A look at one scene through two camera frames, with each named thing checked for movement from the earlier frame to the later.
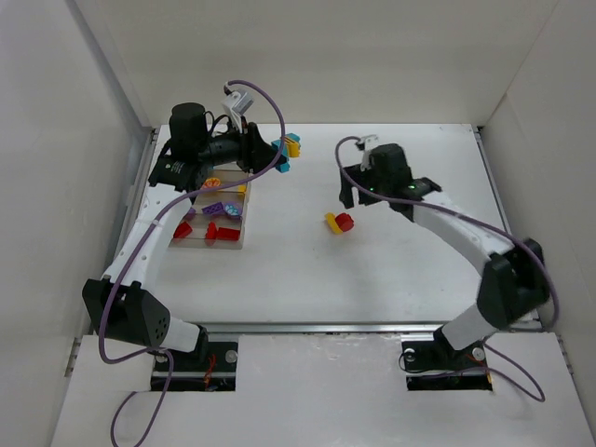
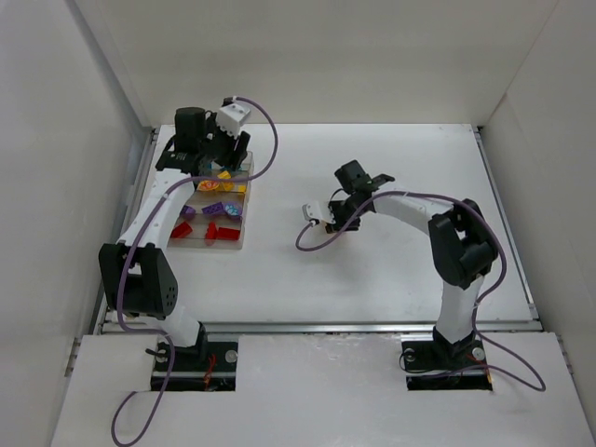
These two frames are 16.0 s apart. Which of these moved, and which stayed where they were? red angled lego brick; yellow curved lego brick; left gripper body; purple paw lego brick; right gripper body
Moved: left gripper body; right gripper body
Stayed: yellow curved lego brick; red angled lego brick; purple paw lego brick
